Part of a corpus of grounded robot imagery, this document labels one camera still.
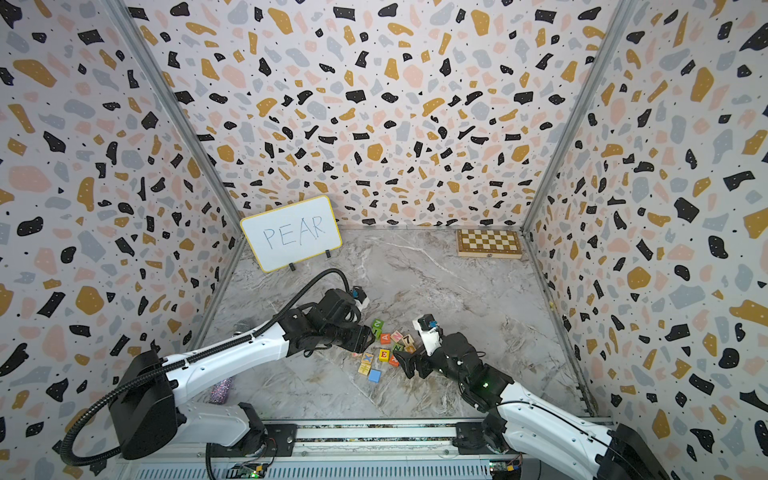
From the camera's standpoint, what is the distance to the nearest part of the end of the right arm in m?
0.60

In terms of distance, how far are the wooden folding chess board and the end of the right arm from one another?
1.73 ft

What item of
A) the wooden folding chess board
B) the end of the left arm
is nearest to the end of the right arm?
the end of the left arm

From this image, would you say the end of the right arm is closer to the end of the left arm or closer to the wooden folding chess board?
the end of the left arm

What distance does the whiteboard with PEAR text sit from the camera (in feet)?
3.32

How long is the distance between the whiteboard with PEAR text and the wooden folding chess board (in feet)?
1.61

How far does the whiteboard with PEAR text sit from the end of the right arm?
55 cm
